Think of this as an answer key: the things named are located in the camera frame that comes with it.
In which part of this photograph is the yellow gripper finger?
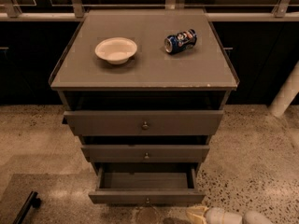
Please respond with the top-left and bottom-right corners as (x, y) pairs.
(186, 205), (208, 224)

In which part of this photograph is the grey middle drawer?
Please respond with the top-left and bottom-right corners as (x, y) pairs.
(81, 145), (209, 163)

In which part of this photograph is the grey top drawer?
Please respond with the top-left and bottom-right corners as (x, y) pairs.
(64, 110), (223, 136)

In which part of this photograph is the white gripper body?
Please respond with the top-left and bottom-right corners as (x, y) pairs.
(205, 207), (242, 224)

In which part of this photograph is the blue crushed soda can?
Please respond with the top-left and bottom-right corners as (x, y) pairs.
(164, 29), (197, 54)

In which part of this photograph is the white pillar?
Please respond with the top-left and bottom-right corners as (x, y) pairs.
(269, 61), (299, 117)

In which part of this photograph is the black bar handle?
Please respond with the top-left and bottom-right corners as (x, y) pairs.
(13, 191), (41, 224)

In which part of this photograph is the white bowl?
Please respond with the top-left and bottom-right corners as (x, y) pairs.
(94, 37), (137, 64)

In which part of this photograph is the grey drawer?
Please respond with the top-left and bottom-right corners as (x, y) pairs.
(81, 145), (209, 163)
(64, 110), (223, 136)
(89, 164), (205, 204)

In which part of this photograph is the grey metal railing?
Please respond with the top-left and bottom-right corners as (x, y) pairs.
(1, 0), (299, 21)

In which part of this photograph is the grey bottom drawer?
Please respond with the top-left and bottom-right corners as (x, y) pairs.
(89, 164), (205, 204)

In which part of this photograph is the grey drawer cabinet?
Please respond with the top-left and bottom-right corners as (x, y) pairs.
(49, 8), (240, 175)

